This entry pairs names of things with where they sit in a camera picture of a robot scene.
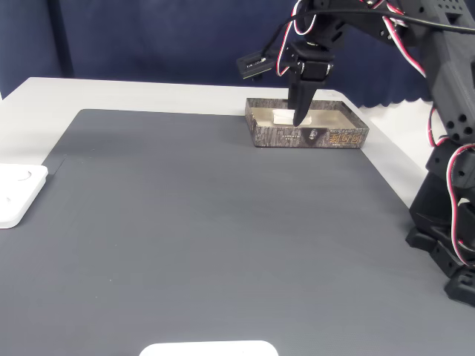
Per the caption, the white block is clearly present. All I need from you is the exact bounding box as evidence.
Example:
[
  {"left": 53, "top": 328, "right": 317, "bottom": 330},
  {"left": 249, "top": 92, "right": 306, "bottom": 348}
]
[{"left": 273, "top": 108, "right": 312, "bottom": 125}]

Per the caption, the patterned cardboard box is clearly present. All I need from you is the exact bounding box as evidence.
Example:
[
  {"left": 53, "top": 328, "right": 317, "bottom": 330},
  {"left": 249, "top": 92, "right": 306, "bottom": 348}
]
[{"left": 244, "top": 97, "right": 371, "bottom": 149}]

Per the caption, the grey table mat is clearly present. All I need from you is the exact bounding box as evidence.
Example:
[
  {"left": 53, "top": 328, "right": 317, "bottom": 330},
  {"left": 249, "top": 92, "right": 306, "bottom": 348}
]
[{"left": 0, "top": 108, "right": 452, "bottom": 356}]

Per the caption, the dark blue curtain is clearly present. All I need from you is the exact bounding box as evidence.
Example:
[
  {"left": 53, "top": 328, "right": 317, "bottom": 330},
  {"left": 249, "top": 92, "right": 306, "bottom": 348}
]
[{"left": 0, "top": 0, "right": 475, "bottom": 108}]

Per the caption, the white rounded flat device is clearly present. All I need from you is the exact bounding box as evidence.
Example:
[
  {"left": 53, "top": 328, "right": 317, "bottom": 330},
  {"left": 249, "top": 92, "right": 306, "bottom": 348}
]
[{"left": 139, "top": 340, "right": 279, "bottom": 356}]

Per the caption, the white tray with round dimples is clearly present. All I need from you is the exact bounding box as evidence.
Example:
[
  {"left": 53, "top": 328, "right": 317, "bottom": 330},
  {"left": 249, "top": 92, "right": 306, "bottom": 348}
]
[{"left": 0, "top": 163, "right": 49, "bottom": 229}]

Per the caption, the red white black servo cable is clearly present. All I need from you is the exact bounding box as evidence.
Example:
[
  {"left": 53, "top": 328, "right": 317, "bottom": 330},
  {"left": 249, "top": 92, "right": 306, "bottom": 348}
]
[
  {"left": 381, "top": 7, "right": 431, "bottom": 79},
  {"left": 276, "top": 0, "right": 324, "bottom": 77},
  {"left": 428, "top": 107, "right": 475, "bottom": 268}
]

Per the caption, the black camera cable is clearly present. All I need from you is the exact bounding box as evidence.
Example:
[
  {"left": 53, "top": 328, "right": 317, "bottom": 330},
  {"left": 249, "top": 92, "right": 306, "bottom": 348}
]
[{"left": 261, "top": 9, "right": 475, "bottom": 62}]

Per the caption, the black camera module on bracket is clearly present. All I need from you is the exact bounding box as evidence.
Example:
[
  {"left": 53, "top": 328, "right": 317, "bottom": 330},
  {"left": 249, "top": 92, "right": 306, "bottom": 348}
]
[{"left": 236, "top": 50, "right": 272, "bottom": 81}]

